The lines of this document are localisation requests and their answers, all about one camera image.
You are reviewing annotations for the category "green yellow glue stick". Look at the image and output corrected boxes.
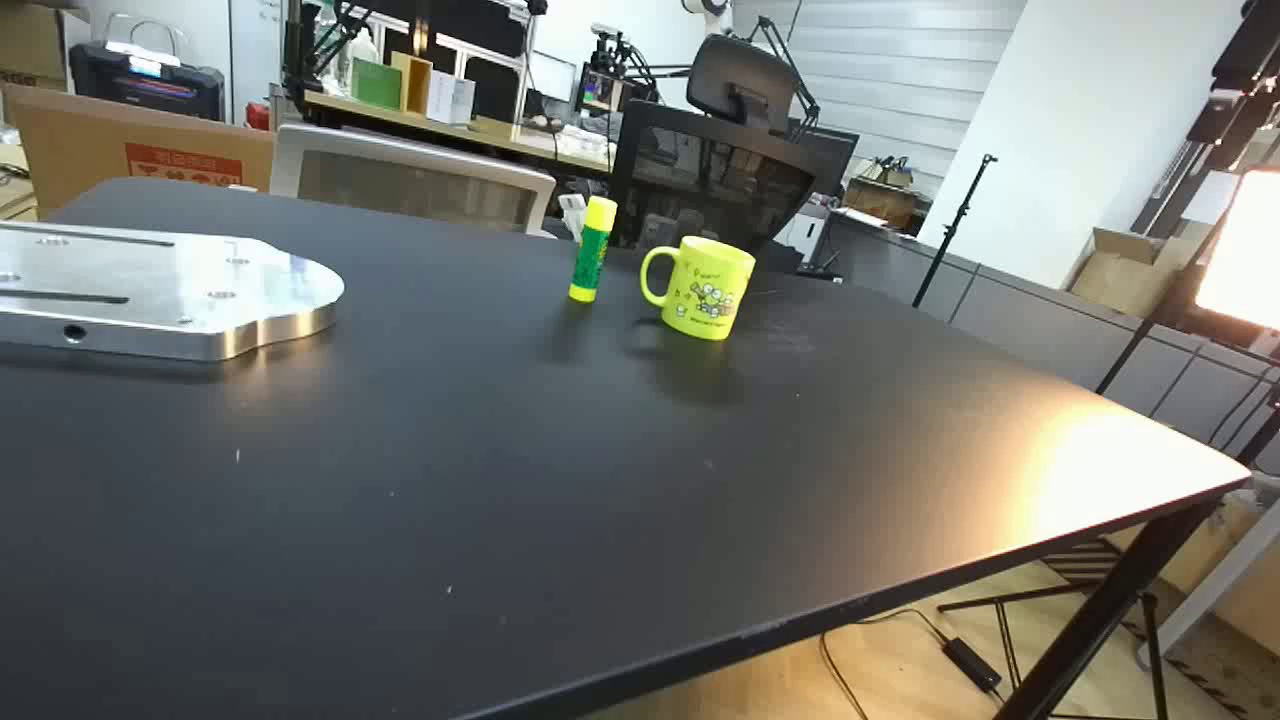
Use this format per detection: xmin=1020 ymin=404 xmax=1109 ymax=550
xmin=569 ymin=196 xmax=614 ymax=302

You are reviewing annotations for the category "yellow-green ceramic mug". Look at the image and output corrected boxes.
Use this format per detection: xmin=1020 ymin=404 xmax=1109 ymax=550
xmin=635 ymin=235 xmax=754 ymax=344

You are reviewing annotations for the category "black office chair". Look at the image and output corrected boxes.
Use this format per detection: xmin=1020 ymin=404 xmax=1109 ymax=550
xmin=682 ymin=34 xmax=820 ymax=131

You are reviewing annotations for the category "wooden desk with clutter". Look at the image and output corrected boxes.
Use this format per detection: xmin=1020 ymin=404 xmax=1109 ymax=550
xmin=302 ymin=55 xmax=612 ymax=175

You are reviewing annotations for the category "white mesh-back chair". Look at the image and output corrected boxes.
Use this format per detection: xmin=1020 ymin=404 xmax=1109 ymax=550
xmin=266 ymin=123 xmax=555 ymax=235

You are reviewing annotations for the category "black tripod pole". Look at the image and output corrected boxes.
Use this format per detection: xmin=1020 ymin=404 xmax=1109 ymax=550
xmin=907 ymin=150 xmax=998 ymax=306

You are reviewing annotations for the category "black power adapter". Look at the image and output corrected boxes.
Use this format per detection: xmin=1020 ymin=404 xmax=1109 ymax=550
xmin=939 ymin=636 xmax=998 ymax=694

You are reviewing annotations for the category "black table leg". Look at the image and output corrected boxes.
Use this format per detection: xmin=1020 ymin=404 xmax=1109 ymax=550
xmin=996 ymin=500 xmax=1212 ymax=720

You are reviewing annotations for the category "grey low cabinet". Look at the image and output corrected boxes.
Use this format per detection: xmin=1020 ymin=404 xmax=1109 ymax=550
xmin=816 ymin=214 xmax=1276 ymax=453

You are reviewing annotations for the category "black case on box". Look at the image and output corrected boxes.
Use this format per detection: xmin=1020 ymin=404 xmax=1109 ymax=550
xmin=66 ymin=41 xmax=223 ymax=118

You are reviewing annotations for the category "bright studio light panel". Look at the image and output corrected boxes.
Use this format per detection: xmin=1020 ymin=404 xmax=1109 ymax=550
xmin=1195 ymin=171 xmax=1280 ymax=332

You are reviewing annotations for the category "brown cardboard box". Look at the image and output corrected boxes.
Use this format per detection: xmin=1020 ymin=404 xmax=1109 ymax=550
xmin=5 ymin=83 xmax=273 ymax=214

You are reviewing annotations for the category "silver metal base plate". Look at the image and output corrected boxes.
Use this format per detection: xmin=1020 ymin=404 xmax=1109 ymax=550
xmin=0 ymin=221 xmax=343 ymax=365

